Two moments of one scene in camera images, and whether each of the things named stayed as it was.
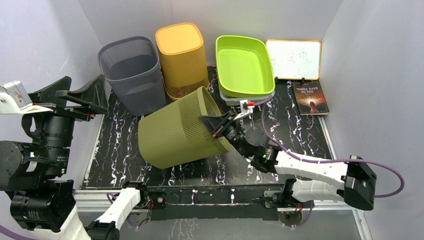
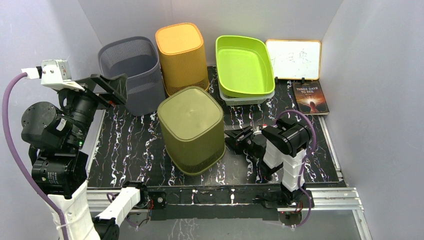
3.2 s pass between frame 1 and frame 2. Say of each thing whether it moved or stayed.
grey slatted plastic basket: stayed
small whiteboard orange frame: stayed
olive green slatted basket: moved
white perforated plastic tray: stayed
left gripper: moved
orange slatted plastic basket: stayed
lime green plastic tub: stayed
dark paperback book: stayed
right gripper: moved
